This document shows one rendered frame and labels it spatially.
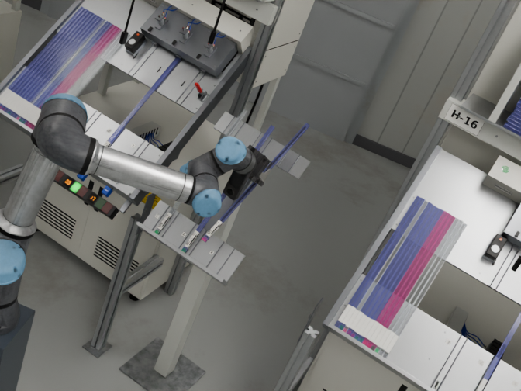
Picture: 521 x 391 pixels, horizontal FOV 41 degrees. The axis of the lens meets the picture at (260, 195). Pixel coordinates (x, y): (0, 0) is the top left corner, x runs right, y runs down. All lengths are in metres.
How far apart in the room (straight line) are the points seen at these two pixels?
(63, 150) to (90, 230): 1.33
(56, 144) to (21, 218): 0.34
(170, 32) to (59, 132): 0.99
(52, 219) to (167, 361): 0.84
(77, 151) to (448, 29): 3.66
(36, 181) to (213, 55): 0.91
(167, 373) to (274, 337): 0.61
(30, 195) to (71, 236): 1.17
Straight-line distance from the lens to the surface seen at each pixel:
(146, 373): 2.81
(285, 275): 3.58
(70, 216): 3.08
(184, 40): 2.59
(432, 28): 5.02
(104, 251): 3.02
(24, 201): 1.97
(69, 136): 1.73
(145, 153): 2.47
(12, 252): 1.97
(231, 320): 3.18
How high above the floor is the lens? 2.03
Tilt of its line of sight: 29 degrees down
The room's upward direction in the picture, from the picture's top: 23 degrees clockwise
